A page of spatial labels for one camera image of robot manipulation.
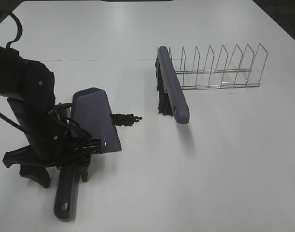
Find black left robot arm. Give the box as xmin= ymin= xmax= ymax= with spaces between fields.
xmin=0 ymin=46 xmax=102 ymax=188

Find purple plastic dustpan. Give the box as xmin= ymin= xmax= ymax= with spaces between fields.
xmin=54 ymin=87 xmax=122 ymax=222

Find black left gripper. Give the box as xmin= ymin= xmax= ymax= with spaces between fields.
xmin=2 ymin=98 xmax=101 ymax=188

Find pile of coffee beans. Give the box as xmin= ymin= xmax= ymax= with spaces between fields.
xmin=111 ymin=114 xmax=142 ymax=127

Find metal wire dish rack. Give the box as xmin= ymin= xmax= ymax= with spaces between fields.
xmin=169 ymin=44 xmax=268 ymax=90

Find purple hand brush black bristles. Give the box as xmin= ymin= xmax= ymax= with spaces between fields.
xmin=155 ymin=46 xmax=190 ymax=124

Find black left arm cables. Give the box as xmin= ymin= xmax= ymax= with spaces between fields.
xmin=0 ymin=103 xmax=102 ymax=155

